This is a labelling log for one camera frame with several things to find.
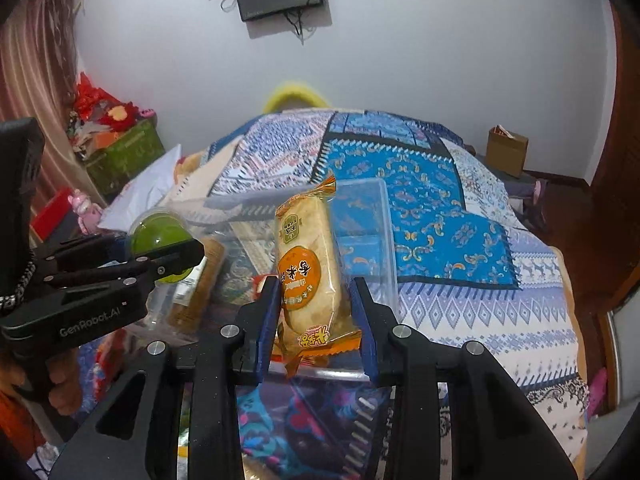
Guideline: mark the brown cardboard box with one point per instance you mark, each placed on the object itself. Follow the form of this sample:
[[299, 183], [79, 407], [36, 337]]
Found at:
[[506, 152]]

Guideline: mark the orange rice cracker packet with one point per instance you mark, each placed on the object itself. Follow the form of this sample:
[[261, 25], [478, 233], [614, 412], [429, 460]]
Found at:
[[305, 260]]

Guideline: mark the yellow hoop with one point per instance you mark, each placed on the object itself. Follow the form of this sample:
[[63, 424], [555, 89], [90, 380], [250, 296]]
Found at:
[[295, 91]]

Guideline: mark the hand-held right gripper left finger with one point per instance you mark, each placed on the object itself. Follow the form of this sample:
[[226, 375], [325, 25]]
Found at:
[[268, 320]]

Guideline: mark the clear plastic container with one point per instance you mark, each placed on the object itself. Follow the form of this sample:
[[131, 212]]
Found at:
[[367, 215]]

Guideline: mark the green ball snack pack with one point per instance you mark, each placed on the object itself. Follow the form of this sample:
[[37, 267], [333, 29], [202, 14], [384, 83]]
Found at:
[[155, 237]]

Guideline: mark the orange floral fleece blanket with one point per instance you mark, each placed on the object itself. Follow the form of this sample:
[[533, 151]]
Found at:
[[187, 167]]

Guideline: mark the brown biscuit packet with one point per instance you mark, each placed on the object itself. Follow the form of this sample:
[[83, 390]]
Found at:
[[200, 300]]

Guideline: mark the red box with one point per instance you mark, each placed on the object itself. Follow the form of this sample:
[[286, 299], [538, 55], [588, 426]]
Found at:
[[50, 212]]

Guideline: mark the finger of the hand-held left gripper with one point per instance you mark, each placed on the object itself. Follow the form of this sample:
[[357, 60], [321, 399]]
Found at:
[[90, 252], [170, 260]]

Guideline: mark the green storage box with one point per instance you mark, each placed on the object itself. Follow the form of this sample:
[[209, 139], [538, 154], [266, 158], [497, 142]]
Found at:
[[125, 157]]

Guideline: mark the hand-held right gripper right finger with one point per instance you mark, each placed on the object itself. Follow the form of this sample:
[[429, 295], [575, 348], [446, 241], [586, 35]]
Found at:
[[367, 332]]

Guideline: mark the red plush decorations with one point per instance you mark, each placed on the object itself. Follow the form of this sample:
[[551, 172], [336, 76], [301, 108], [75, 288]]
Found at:
[[100, 105]]

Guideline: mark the person's left hand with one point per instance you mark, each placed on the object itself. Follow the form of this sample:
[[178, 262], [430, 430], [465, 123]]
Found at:
[[65, 380]]

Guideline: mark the dark grey cloth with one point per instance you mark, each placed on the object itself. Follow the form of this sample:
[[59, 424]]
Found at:
[[527, 200]]

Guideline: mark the pink toy doll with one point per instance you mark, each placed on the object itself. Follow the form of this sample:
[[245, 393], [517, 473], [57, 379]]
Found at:
[[86, 212]]

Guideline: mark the blue patchwork blanket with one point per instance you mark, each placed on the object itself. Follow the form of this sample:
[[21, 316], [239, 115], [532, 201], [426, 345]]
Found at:
[[450, 260]]

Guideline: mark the striped brown curtain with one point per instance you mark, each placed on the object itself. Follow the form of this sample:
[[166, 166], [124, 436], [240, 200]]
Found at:
[[35, 85]]

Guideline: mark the brown wooden door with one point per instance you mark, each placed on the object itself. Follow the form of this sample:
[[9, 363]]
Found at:
[[620, 135]]

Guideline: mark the white plastic bag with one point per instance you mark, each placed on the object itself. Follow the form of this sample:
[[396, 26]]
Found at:
[[140, 195]]

